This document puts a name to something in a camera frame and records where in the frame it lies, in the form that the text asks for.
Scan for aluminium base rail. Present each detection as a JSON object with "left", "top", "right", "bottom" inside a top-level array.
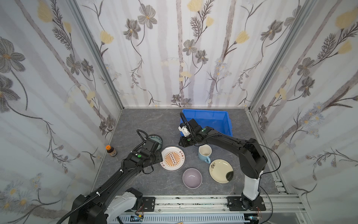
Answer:
[{"left": 111, "top": 194, "right": 305, "bottom": 224}]

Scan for blue plastic bin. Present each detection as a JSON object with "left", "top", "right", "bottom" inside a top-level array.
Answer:
[{"left": 182, "top": 109, "right": 233, "bottom": 137}]

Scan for purple bowl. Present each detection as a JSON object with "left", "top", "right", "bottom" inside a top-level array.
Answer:
[{"left": 182, "top": 168, "right": 202, "bottom": 189}]

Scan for orange sunburst plate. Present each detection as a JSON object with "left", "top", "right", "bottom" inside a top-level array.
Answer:
[{"left": 160, "top": 146, "right": 186, "bottom": 172}]

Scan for cream floral plate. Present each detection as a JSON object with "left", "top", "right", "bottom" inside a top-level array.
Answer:
[{"left": 209, "top": 159, "right": 234, "bottom": 184}]

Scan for green patterned small plate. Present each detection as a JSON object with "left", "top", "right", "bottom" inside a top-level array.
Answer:
[{"left": 149, "top": 134, "right": 163, "bottom": 151}]

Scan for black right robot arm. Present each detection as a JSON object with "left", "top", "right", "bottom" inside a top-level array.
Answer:
[{"left": 179, "top": 118, "right": 268, "bottom": 210}]

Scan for light blue mug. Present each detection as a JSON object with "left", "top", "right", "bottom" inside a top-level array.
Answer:
[{"left": 198, "top": 145, "right": 212, "bottom": 164}]

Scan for black corrugated cable conduit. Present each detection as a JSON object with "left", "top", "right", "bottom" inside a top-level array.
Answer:
[{"left": 55, "top": 170, "right": 124, "bottom": 224}]

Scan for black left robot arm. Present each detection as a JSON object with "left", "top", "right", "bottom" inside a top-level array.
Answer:
[{"left": 58, "top": 138, "right": 163, "bottom": 224}]

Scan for brown bottle orange cap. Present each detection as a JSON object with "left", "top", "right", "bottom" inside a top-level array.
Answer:
[{"left": 105, "top": 145, "right": 117, "bottom": 157}]

